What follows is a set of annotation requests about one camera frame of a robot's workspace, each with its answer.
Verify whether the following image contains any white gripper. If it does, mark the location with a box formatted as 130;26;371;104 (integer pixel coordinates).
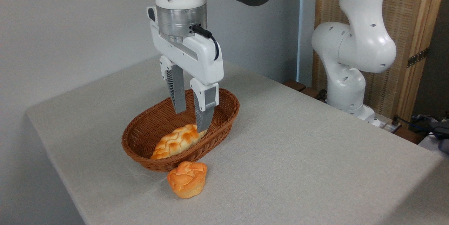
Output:
147;6;225;133

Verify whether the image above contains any round orange bread bun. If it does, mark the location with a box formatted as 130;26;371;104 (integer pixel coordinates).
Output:
167;161;208;199

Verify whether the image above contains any long braided bread loaf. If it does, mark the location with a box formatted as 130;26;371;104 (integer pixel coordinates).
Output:
150;124;207;160

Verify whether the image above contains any brown wicker oval basket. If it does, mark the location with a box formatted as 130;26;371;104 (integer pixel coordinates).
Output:
121;88;240;173

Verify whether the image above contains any beige tablecloth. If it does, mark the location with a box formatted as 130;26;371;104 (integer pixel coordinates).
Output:
25;55;449;225

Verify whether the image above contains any white power strip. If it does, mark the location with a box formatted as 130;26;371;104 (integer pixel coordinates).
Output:
379;121;402;134

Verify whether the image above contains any wooden woven folding screen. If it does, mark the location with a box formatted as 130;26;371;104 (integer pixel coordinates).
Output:
312;0;449;124

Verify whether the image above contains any dark metal screen hinge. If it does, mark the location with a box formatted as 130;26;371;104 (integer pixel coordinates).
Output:
407;48;429;68

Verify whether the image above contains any dark grey bundled bag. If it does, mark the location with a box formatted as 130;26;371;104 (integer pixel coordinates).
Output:
410;113;449;154

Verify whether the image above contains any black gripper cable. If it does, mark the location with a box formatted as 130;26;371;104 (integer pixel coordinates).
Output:
191;24;220;61

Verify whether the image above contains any black power cable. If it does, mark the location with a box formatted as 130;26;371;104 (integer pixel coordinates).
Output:
392;114;437;131

